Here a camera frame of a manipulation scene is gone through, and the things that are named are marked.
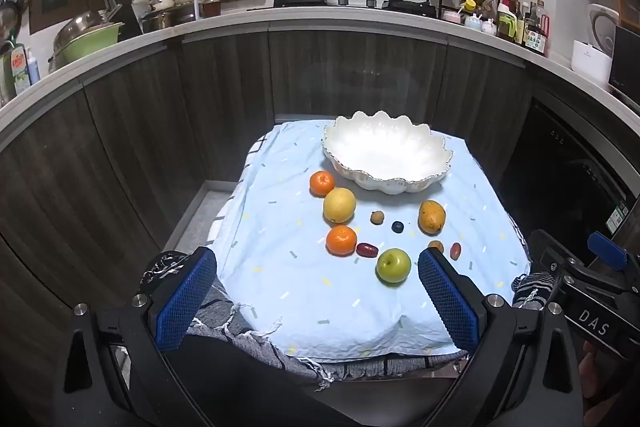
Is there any dark wood kitchen cabinet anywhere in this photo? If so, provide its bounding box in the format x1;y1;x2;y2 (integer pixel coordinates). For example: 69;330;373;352
0;24;546;358

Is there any white countertop appliance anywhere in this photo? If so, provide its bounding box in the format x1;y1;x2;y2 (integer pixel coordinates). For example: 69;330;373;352
571;38;613;84

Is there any green plastic basin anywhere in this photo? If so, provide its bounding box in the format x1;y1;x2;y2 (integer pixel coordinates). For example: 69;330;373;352
61;23;125;62

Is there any black built-in dishwasher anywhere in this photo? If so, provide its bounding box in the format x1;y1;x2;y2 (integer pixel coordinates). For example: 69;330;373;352
500;97;640;253

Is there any white rice cooker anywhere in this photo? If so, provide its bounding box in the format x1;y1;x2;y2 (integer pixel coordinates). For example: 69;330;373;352
586;3;621;58

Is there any orange tangerine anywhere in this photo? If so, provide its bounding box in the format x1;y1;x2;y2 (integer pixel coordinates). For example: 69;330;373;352
309;170;336;198
326;225;359;257

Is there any green dish soap bottle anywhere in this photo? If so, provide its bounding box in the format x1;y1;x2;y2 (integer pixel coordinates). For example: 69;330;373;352
5;42;31;95

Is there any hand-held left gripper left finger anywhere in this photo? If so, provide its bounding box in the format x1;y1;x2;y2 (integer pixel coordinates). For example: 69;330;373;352
52;246;221;427

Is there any metal mixing bowl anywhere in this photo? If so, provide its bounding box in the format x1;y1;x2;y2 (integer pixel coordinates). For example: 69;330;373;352
52;9;108;50

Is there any light blue patterned tablecloth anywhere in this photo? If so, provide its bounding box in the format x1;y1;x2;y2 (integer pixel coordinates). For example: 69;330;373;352
207;119;532;360

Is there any black gas stove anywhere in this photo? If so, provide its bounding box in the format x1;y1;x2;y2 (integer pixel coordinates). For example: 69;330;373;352
247;0;441;18

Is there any yellow lemon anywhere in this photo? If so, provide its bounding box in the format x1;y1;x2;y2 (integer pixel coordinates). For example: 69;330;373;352
322;187;357;225

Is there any black microwave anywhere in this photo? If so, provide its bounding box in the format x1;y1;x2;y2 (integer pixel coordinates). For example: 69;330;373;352
607;24;640;95

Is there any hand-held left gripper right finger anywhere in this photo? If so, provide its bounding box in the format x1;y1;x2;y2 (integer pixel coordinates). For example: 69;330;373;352
417;247;586;427

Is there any dark soy sauce bottle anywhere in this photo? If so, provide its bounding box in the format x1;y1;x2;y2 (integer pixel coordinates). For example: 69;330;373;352
524;2;550;56

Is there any white scalloped ceramic bowl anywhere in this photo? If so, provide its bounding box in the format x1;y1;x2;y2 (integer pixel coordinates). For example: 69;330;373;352
321;110;454;194

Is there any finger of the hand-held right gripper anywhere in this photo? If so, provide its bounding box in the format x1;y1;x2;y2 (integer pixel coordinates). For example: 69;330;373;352
528;229;596;315
586;231;640;288

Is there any person's right hand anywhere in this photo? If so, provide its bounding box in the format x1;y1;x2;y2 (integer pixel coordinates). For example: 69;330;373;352
579;339;613;408

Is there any blue and white bottle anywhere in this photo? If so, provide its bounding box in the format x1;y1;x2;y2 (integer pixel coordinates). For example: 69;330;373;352
25;47;41;85

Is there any green apple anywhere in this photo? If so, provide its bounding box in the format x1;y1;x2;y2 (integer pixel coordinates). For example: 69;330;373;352
376;248;412;284

